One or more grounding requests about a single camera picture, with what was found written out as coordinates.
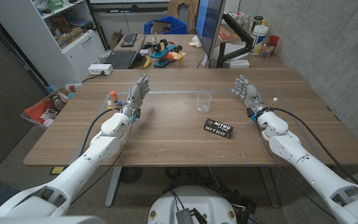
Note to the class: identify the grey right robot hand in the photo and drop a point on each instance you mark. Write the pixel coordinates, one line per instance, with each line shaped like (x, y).
(250, 93)

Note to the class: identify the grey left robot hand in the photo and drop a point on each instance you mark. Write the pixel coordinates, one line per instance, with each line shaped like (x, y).
(136, 95)

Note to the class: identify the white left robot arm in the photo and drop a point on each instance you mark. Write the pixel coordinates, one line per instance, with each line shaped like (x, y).
(82, 168)

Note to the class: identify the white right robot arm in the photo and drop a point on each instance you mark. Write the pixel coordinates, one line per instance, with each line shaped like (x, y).
(309, 168)

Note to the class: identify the clear plastic measuring cup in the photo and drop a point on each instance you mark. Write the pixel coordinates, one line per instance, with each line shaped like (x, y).
(204, 102)

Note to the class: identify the red cup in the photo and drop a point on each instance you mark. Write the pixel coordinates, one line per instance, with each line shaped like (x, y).
(273, 40)

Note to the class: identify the small orange-capped bottle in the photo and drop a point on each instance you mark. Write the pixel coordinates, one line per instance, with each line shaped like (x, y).
(114, 96)

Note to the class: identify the small white box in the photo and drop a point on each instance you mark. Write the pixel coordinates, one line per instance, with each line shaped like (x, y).
(239, 63)

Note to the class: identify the yellow banana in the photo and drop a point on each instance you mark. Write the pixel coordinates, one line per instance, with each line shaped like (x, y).
(148, 62)

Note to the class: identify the black laptop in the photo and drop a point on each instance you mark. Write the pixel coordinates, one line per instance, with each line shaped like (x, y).
(121, 58)

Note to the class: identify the white power strip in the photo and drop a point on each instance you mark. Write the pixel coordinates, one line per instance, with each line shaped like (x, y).
(100, 69)

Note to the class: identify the clear glass jar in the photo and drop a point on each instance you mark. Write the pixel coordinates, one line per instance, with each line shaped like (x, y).
(266, 50)

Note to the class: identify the black Nitro box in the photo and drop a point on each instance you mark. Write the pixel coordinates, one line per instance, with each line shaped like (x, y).
(218, 128)

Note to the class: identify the black computer mouse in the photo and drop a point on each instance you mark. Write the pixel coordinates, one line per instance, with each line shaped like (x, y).
(147, 45)

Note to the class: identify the colourful toy plane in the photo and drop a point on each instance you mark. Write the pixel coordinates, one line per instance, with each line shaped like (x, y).
(166, 53)

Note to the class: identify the white canister with label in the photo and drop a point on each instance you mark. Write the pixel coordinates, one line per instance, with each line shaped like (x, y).
(258, 40)

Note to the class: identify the black keyboard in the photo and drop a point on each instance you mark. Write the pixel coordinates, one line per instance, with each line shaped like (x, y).
(129, 40)

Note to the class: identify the paper note on monitor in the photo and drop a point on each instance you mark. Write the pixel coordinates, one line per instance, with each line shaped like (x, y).
(205, 59)

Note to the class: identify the small cardboard box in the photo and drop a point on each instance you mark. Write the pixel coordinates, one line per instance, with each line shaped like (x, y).
(116, 38)

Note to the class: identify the orange flat boxes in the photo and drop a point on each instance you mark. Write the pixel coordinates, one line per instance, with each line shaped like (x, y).
(227, 34)

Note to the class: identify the dark-lidded bottle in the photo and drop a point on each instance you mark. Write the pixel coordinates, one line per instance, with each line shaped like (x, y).
(257, 22)

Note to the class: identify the white figurine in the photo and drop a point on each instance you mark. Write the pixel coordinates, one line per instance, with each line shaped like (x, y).
(195, 42)

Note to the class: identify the blue plastic bin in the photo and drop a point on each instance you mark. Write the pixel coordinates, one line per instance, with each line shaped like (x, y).
(176, 26)

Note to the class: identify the black computer monitor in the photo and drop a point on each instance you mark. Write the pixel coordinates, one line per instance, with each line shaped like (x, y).
(210, 21)

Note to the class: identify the clear bin with snacks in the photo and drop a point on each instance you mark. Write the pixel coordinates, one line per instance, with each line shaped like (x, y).
(47, 109)

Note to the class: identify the grey table leg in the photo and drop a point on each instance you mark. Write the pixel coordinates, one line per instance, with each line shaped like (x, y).
(269, 186)
(113, 186)

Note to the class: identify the yellow sticky pad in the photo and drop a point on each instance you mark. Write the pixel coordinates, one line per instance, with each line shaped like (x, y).
(57, 170)

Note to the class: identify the white shelf cabinet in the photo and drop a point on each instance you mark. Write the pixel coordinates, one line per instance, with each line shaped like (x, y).
(36, 40)

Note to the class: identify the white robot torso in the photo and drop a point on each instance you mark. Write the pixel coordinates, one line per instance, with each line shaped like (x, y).
(194, 202)

